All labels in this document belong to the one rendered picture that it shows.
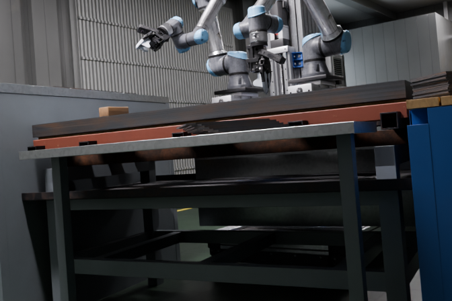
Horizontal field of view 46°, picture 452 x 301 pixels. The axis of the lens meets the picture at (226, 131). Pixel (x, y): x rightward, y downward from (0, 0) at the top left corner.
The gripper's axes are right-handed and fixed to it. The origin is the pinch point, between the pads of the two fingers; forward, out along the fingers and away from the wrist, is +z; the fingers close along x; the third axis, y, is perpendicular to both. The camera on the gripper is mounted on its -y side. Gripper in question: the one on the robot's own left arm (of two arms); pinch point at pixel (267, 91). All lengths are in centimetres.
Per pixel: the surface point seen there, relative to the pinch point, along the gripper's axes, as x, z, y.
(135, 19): -330, -145, 310
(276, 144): 23.0, 22.0, -11.5
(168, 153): 23.0, 22.5, 35.5
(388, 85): 37, 7, -55
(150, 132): 37, 14, 34
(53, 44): -199, -97, 320
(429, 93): 58, 12, -69
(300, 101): 37.0, 8.9, -27.0
